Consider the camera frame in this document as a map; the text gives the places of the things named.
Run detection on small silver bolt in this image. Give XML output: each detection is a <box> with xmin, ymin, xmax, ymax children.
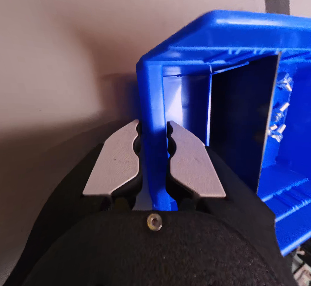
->
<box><xmin>276</xmin><ymin>73</ymin><xmax>295</xmax><ymax>92</ymax></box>
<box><xmin>272</xmin><ymin>102</ymin><xmax>291</xmax><ymax>124</ymax></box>
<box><xmin>267</xmin><ymin>124</ymin><xmax>288</xmax><ymax>143</ymax></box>

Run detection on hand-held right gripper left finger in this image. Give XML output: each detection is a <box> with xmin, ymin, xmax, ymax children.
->
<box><xmin>82</xmin><ymin>119</ymin><xmax>144</xmax><ymax>197</ymax></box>

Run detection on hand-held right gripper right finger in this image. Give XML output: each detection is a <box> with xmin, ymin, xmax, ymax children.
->
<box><xmin>166</xmin><ymin>120</ymin><xmax>227</xmax><ymax>199</ymax></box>

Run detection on blue plastic bin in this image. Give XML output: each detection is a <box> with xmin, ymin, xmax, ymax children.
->
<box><xmin>136</xmin><ymin>10</ymin><xmax>311</xmax><ymax>257</ymax></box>

